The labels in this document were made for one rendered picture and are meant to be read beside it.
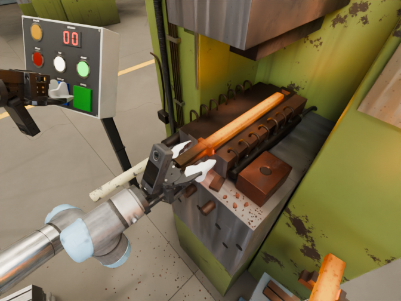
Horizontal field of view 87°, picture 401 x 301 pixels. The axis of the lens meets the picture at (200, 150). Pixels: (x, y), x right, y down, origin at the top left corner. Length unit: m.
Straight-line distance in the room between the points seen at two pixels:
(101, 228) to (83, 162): 1.65
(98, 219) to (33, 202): 1.58
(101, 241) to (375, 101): 0.55
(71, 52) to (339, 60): 0.85
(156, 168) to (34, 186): 1.74
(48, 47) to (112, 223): 0.66
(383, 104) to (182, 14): 0.38
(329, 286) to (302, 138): 0.46
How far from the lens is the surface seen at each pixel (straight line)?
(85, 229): 0.48
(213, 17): 0.41
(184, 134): 0.65
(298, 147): 0.75
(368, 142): 0.51
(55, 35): 0.91
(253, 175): 0.55
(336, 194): 0.62
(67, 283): 1.62
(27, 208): 2.03
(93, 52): 0.79
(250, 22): 0.37
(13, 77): 0.68
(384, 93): 0.45
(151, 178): 0.48
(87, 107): 0.81
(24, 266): 0.59
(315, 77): 0.88
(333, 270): 0.50
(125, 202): 0.48
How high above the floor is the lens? 1.41
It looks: 47 degrees down
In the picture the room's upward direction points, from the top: straight up
